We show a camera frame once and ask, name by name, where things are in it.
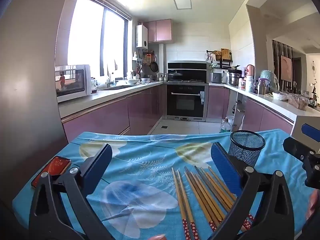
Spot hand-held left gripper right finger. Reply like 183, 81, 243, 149
211, 142, 295, 240

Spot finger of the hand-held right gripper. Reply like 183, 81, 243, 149
283, 136, 317, 162
301, 124, 320, 137

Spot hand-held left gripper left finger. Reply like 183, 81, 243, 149
28, 143, 113, 240

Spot black mesh holder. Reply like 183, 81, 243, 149
228, 130, 266, 167

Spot bunch of wooden chopsticks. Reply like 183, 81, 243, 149
171, 165, 254, 240

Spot person's right hand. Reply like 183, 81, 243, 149
309, 192, 318, 218

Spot clear plastic food container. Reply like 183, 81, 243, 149
288, 94, 309, 110

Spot plastic bottle with green label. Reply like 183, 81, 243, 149
220, 118, 232, 134

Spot smartphone with red case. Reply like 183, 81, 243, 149
31, 156, 72, 189

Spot blue floral tablecloth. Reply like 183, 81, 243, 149
12, 129, 315, 240

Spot pink base cabinets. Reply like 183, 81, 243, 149
207, 86, 294, 135
61, 84, 167, 143

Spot green appliance under plastic cover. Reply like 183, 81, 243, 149
260, 70, 279, 94

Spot black built-in oven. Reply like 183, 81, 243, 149
166, 84, 209, 120

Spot stainless steel pot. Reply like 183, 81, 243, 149
228, 67, 242, 86

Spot white microwave oven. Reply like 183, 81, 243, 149
55, 64, 92, 103

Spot black wok with lid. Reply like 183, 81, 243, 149
168, 70, 185, 82

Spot black range hood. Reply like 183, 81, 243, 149
167, 61, 207, 83

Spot grey refrigerator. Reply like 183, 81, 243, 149
0, 0, 68, 210

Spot white water heater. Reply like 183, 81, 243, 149
136, 25, 148, 48

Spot kitchen window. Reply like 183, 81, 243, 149
67, 0, 132, 78

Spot ceiling light panel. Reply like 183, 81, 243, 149
171, 0, 192, 10

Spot pink wall picture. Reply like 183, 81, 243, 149
280, 55, 293, 82

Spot black wall rack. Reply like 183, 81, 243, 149
206, 49, 233, 69

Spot pink wall cabinet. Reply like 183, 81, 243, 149
143, 19, 173, 43

